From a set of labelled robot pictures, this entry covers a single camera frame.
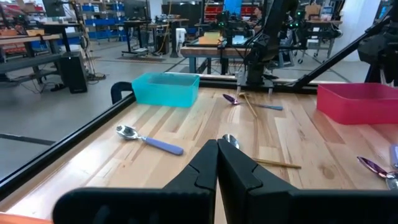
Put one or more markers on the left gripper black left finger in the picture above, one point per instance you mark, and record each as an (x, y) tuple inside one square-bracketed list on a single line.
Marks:
[(140, 205)]

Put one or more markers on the blue storage bin shelving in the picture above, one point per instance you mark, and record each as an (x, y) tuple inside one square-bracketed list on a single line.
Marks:
[(102, 21)]

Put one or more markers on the black background robot arm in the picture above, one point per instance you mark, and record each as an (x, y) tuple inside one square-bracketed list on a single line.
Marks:
[(231, 26)]

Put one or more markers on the black diagonal frame strut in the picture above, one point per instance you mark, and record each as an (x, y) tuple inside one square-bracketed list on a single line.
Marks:
[(335, 56)]

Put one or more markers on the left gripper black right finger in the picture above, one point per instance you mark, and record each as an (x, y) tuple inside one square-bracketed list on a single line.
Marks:
[(280, 208)]

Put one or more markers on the red plastic bin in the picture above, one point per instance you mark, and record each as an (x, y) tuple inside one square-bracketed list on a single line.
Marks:
[(357, 105)]

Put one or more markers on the wooden top workbench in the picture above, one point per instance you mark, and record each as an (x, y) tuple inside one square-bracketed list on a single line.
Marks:
[(205, 51)]

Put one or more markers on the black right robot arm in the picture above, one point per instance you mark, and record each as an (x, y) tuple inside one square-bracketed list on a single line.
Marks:
[(270, 31)]

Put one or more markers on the teal plastic bin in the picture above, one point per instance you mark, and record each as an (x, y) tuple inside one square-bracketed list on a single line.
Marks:
[(164, 91)]

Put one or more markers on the black clamp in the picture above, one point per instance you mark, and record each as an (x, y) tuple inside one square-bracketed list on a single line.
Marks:
[(119, 87)]

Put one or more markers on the white appliance box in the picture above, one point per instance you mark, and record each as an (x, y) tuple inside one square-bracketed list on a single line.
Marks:
[(180, 39)]

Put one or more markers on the wooden bench with shelves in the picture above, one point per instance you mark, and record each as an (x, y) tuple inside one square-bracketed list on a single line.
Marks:
[(28, 39)]

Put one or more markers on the black camera on stand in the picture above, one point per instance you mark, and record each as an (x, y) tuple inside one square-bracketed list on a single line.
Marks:
[(377, 49)]

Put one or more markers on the black computer tower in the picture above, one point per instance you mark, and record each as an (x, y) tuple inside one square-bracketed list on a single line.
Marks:
[(74, 73)]

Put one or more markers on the person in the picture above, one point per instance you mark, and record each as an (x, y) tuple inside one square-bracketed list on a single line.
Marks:
[(258, 17)]

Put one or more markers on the iridescent rainbow spoon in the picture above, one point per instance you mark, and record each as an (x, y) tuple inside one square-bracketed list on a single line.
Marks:
[(371, 166), (231, 99)]

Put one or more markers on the yellow box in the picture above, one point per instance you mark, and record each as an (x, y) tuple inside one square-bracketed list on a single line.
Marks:
[(210, 39)]

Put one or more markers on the orange plastic bin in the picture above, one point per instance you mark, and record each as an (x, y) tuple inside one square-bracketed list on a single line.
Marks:
[(18, 219)]

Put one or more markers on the black monitor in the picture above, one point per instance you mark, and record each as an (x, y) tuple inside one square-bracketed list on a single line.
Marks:
[(53, 7)]

